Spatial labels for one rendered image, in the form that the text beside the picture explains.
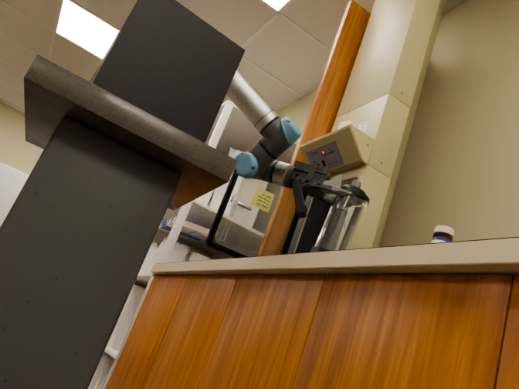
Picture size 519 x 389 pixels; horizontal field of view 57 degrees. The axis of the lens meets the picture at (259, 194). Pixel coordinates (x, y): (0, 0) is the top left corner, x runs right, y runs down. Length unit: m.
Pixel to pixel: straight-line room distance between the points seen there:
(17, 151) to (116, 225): 6.26
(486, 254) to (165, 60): 0.59
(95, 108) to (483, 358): 0.64
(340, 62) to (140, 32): 1.50
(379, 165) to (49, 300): 1.26
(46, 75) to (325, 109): 1.54
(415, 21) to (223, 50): 1.27
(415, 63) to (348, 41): 0.45
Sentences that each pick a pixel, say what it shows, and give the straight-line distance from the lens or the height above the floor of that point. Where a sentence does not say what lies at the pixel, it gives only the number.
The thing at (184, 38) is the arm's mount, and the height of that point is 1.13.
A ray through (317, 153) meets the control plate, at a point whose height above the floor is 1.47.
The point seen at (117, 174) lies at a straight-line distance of 0.77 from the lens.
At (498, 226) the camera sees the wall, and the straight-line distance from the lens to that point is 1.80.
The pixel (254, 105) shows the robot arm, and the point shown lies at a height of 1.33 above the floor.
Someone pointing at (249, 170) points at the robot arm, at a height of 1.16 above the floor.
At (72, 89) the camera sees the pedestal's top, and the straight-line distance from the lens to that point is 0.73.
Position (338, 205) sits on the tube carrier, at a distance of 1.41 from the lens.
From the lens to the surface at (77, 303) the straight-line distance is 0.75.
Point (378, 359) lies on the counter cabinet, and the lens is 0.89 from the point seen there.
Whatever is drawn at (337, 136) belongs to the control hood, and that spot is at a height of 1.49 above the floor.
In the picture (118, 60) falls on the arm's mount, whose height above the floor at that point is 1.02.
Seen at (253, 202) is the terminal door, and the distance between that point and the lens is 1.81.
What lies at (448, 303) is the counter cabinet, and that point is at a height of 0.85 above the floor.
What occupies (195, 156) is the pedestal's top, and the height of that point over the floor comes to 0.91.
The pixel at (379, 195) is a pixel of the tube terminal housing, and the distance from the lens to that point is 1.71.
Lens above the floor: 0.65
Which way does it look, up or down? 19 degrees up
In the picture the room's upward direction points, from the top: 21 degrees clockwise
